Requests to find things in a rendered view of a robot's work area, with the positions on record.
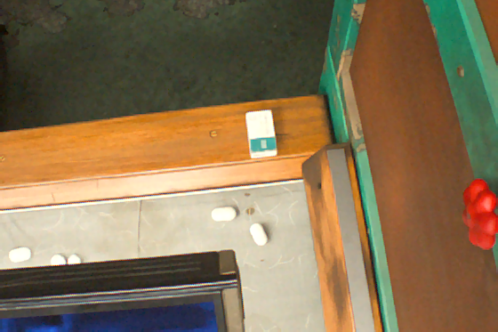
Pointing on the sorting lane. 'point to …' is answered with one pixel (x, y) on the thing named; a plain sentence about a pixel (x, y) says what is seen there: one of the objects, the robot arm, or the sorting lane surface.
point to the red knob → (480, 214)
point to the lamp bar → (126, 295)
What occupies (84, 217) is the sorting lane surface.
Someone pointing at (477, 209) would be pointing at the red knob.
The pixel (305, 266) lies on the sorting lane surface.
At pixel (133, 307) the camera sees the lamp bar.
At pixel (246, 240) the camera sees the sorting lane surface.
